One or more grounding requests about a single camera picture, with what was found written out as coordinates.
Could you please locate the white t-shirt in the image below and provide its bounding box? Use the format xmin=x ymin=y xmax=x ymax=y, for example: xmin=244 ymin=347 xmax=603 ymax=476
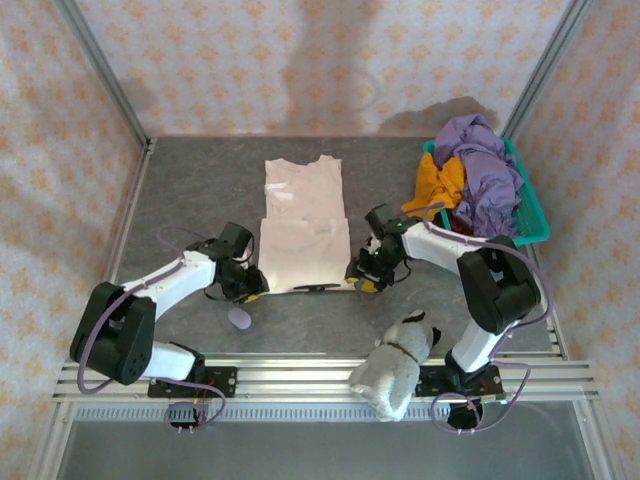
xmin=259 ymin=154 xmax=359 ymax=296

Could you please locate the small lavender oval object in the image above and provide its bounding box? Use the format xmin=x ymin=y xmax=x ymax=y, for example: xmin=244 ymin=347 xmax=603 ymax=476
xmin=227 ymin=306 xmax=254 ymax=332

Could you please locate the red cloth item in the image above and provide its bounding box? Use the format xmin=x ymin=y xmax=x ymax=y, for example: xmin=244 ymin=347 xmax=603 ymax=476
xmin=447 ymin=209 xmax=472 ymax=235

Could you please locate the orange t-shirt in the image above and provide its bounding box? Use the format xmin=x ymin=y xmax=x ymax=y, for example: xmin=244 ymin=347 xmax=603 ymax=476
xmin=400 ymin=151 xmax=469 ymax=217

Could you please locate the grey white plush toy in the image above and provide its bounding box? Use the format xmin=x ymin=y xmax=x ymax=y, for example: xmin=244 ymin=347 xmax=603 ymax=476
xmin=348 ymin=308 xmax=444 ymax=423

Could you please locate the purple t-shirt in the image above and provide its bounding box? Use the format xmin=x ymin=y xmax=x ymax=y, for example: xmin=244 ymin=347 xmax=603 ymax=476
xmin=432 ymin=113 xmax=526 ymax=239

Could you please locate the black connector box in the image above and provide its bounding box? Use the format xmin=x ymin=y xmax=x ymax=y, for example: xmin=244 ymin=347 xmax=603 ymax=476
xmin=167 ymin=402 xmax=206 ymax=435
xmin=446 ymin=402 xmax=485 ymax=434

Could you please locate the teal plastic basket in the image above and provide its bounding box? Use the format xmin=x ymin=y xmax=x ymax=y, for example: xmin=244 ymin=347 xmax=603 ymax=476
xmin=422 ymin=137 xmax=553 ymax=250

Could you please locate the grey metal sheet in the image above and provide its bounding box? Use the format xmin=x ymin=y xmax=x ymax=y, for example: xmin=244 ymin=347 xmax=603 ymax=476
xmin=54 ymin=418 xmax=596 ymax=480

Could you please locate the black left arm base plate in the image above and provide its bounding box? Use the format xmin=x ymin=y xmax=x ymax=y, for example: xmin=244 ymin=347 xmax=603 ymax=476
xmin=147 ymin=366 xmax=239 ymax=400

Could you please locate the aluminium mounting rail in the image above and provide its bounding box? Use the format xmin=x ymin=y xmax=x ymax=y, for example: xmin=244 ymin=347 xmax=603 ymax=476
xmin=52 ymin=357 xmax=599 ymax=404

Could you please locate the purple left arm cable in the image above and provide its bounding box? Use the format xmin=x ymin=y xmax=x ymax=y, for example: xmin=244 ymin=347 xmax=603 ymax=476
xmin=77 ymin=226 xmax=227 ymax=432

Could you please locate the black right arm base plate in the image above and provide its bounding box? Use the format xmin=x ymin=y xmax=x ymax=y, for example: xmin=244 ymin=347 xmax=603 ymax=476
xmin=415 ymin=364 xmax=509 ymax=401

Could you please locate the grey slotted cable duct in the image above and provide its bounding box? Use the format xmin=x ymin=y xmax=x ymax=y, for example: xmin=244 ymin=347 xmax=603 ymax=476
xmin=72 ymin=404 xmax=581 ymax=422

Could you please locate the aluminium frame post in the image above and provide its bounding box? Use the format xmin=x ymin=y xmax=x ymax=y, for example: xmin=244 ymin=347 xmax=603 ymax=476
xmin=499 ymin=0 xmax=596 ymax=139
xmin=54 ymin=0 xmax=151 ymax=144

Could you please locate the aluminium frame leg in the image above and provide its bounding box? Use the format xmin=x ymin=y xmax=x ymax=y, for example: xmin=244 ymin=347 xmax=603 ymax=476
xmin=27 ymin=402 xmax=74 ymax=480
xmin=573 ymin=402 xmax=619 ymax=480

